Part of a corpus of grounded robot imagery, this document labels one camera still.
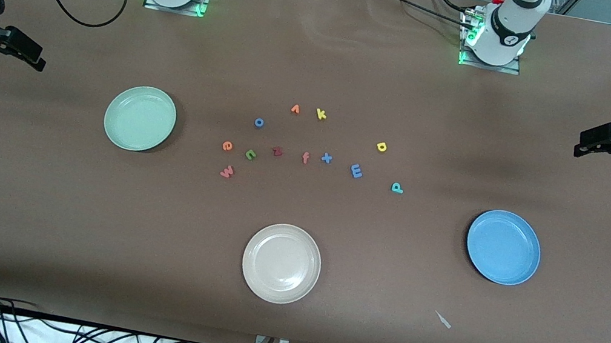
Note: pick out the green foam letter c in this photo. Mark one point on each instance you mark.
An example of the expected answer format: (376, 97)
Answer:
(247, 153)

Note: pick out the orange foam letter f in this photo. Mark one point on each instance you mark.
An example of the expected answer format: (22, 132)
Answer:
(305, 158)

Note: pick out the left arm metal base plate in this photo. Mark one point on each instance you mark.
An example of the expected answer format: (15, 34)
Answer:
(505, 70)

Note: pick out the teal foam letter p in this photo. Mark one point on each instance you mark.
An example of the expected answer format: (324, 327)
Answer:
(393, 188)

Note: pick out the pink foam letter w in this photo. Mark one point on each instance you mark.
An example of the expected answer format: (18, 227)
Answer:
(227, 172)

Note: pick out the yellow foam letter d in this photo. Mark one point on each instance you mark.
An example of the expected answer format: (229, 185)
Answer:
(385, 146)

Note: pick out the brown table cover sheet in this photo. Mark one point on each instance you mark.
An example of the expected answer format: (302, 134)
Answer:
(325, 46)

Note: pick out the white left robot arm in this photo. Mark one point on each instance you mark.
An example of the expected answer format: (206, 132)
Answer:
(505, 31)

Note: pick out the blue foam letter o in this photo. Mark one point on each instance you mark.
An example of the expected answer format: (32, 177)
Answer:
(255, 122)

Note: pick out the orange foam letter e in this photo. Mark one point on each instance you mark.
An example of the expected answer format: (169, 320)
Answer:
(227, 146)

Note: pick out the grey tape scrap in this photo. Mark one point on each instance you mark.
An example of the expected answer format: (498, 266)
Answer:
(443, 320)

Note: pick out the beige plate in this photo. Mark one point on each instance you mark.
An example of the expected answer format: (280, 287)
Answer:
(282, 263)

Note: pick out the blue plate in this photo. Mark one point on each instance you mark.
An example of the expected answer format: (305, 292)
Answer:
(504, 247)

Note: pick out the blue foam letter x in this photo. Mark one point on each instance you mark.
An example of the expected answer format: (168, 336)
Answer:
(326, 158)

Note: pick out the yellow foam letter k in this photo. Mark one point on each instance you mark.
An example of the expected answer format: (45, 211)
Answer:
(320, 114)

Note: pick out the blue foam letter E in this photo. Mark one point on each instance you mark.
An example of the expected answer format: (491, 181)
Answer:
(356, 171)

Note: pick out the pale green plate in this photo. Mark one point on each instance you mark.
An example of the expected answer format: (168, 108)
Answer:
(139, 118)

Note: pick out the orange letter A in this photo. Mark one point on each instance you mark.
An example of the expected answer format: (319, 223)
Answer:
(295, 110)

